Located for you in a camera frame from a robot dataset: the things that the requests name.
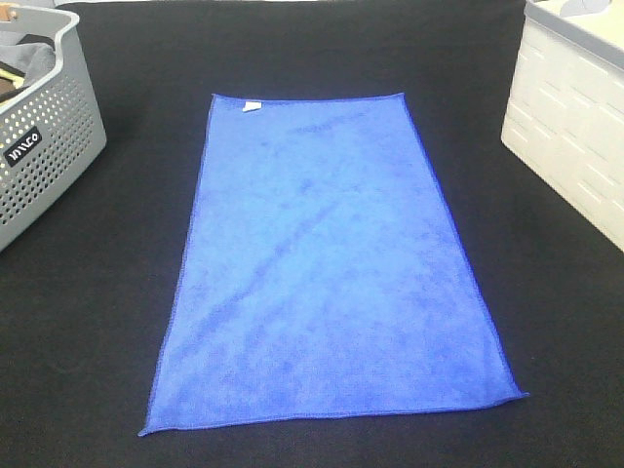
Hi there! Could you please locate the white towel label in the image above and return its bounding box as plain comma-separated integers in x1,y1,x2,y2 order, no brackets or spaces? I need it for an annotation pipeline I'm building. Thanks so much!
243,101,262,112

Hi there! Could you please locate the blue microfiber towel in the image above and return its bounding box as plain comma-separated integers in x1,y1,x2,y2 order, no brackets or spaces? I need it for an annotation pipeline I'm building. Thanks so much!
142,94,523,435

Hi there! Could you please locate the grey cloth in basket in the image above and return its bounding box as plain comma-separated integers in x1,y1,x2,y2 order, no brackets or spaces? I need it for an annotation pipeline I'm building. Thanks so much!
1,43,56,87

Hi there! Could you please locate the white plastic storage crate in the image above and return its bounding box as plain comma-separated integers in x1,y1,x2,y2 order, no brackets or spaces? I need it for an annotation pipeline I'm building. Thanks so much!
501,1,623,247

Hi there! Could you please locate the grey perforated plastic basket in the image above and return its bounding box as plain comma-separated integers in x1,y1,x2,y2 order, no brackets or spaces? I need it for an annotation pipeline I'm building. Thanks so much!
1,4,106,247

